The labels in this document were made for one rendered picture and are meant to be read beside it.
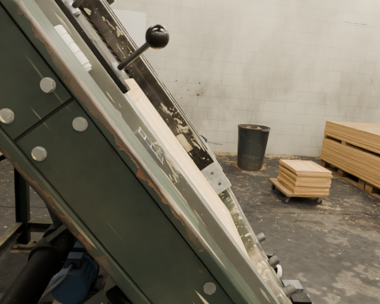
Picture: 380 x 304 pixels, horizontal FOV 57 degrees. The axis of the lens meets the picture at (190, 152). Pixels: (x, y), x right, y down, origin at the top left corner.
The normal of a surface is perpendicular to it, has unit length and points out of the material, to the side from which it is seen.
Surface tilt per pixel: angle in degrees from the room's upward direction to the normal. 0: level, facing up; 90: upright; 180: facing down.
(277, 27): 90
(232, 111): 90
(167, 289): 90
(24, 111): 90
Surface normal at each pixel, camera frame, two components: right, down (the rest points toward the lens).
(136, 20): 0.13, 0.22
